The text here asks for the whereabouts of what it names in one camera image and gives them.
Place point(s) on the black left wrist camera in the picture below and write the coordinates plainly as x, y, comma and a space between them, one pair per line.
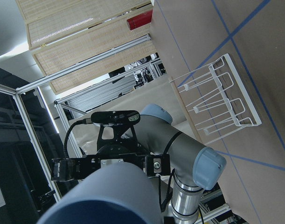
115, 118

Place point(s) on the woven bamboo screen panels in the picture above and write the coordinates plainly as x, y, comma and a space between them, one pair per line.
62, 33

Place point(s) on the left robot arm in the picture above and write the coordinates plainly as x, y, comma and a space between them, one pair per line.
145, 171

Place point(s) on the red cylinder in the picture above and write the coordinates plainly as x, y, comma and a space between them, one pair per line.
140, 20

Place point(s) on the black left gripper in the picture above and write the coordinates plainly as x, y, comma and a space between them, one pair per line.
123, 147

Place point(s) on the light blue plastic cup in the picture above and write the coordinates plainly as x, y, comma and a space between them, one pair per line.
119, 193

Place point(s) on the white wire cup holder rack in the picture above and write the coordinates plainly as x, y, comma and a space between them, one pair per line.
216, 100

